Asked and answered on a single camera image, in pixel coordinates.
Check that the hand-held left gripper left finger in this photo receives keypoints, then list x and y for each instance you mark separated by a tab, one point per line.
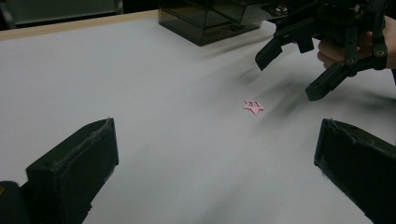
73	171

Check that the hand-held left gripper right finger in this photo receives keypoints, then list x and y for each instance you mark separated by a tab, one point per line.
358	165

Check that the pink star-shaped clip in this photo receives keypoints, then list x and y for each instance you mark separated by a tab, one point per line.
253	107

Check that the dark transparent drawer box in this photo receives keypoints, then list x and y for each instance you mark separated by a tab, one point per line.
205	21

